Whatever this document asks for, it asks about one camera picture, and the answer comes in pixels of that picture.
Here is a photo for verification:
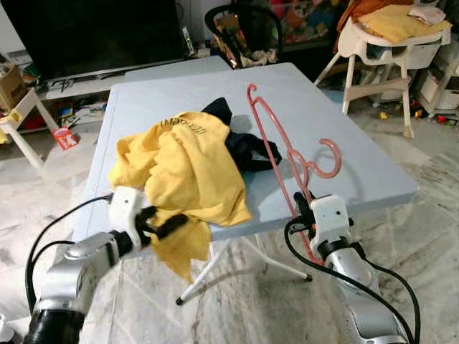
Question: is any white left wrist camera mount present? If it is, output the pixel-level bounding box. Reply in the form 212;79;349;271
108;186;146;248

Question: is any yellow printed t-shirt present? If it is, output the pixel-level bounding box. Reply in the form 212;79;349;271
108;111;253;282

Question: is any pink plastic hanger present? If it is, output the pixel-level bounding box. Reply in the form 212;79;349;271
246;84;344;262

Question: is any small pale folded cloth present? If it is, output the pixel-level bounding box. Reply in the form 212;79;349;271
409;6;447;26

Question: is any brown cardboard box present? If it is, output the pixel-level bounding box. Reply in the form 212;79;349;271
0;63;28;108

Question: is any colourful printed panel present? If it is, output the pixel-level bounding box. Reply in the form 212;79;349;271
271;0;352;44

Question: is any white baby high chair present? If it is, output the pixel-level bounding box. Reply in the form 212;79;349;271
313;0;454;138

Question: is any black crumpled garment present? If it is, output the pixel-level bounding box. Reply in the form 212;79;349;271
201;97;284;173

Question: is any orange cloth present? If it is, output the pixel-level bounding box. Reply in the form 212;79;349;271
337;0;395;33

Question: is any white plastic drawer unit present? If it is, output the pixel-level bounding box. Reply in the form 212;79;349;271
415;43;459;115

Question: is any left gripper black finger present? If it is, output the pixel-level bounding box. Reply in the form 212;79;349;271
156;214;191;240

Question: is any red printed carton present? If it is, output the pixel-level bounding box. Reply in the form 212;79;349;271
52;127;80;151

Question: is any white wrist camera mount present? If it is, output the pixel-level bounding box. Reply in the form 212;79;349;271
108;186;146;248
310;195;352;244

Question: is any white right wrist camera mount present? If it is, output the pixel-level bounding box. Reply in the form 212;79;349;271
310;195;352;244

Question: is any light blue folding table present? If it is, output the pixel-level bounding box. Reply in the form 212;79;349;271
72;62;419;305

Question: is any black round basket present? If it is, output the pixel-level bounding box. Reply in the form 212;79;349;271
204;4;282;69

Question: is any black television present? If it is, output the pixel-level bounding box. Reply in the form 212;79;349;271
0;0;189;81

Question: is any yellow folded blanket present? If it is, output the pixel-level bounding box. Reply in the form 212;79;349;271
359;4;453;44

